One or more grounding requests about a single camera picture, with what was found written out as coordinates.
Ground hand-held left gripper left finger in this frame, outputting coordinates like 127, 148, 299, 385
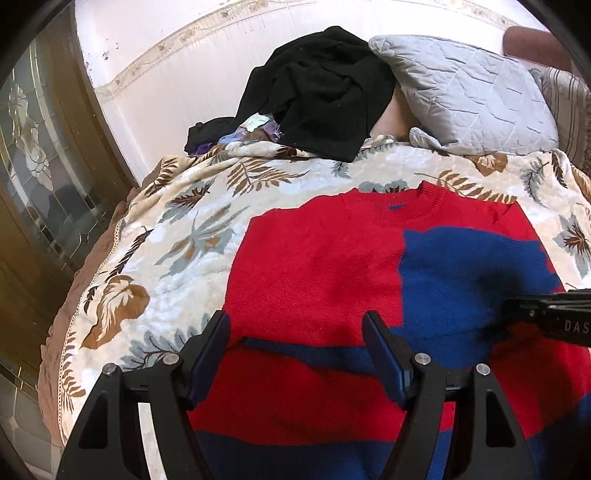
60, 310, 232, 480

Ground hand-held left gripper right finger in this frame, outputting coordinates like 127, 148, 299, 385
361, 310, 539, 480

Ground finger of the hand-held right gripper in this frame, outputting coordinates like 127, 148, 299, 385
502, 294, 561, 334

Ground red and blue knit sweater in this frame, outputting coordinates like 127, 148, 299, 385
187, 181, 591, 480

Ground leaf print blanket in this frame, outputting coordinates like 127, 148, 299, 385
37, 134, 591, 448

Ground brown bed skirt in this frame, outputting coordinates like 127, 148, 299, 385
37, 157, 171, 444

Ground striped beige cushion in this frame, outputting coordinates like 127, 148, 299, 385
529, 67, 591, 167

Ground purple and white cloth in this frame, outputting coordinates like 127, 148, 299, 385
196, 113, 282, 155

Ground grey quilted pillow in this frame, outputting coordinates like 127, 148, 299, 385
368, 34, 560, 155

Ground peach pillow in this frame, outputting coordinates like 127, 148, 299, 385
369, 85, 411, 139

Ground maroon headboard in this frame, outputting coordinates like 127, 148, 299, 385
502, 25, 575, 75

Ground stained glass wooden door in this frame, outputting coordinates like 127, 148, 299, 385
0, 9, 144, 462

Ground black garment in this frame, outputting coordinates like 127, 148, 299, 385
184, 26, 399, 162

